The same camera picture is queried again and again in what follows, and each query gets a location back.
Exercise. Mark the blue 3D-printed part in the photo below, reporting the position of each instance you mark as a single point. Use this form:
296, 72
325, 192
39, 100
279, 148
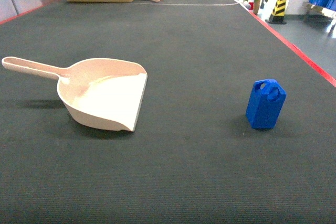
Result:
265, 103

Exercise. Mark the beige plastic dustpan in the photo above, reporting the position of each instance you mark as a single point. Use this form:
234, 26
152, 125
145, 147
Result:
101, 93

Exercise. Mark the red white traffic cone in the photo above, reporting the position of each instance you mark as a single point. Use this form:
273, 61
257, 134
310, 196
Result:
251, 4

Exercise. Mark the yellow black traffic cone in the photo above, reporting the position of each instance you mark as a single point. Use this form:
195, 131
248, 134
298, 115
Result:
278, 13

